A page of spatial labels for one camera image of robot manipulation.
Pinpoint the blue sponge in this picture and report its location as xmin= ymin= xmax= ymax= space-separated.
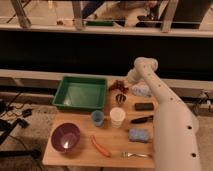
xmin=128 ymin=128 xmax=149 ymax=143

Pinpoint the green plastic tray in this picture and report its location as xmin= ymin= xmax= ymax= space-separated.
xmin=52 ymin=76 xmax=107 ymax=111

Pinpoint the purple bowl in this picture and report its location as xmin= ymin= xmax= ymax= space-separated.
xmin=51 ymin=123 xmax=80 ymax=153

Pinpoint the dark red grape bunch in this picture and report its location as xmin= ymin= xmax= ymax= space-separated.
xmin=109 ymin=80 xmax=129 ymax=94

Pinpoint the orange carrot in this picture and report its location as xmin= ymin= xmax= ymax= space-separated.
xmin=90 ymin=135 xmax=111 ymax=157

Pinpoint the black rectangular block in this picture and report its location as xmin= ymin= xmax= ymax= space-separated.
xmin=134 ymin=103 xmax=154 ymax=111

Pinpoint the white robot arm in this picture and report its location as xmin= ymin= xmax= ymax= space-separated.
xmin=127 ymin=57 xmax=202 ymax=171

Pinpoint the small metal cup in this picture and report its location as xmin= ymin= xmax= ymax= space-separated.
xmin=116 ymin=94 xmax=126 ymax=105

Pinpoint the blue plastic cup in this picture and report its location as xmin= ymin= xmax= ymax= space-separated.
xmin=91 ymin=110 xmax=104 ymax=127

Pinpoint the silver fork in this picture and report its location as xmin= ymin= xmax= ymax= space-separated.
xmin=121 ymin=151 xmax=152 ymax=158

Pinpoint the white plastic cup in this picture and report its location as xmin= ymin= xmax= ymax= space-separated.
xmin=110 ymin=107 xmax=126 ymax=128

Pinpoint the clear plastic bag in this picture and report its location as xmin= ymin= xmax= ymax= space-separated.
xmin=131 ymin=85 xmax=152 ymax=97

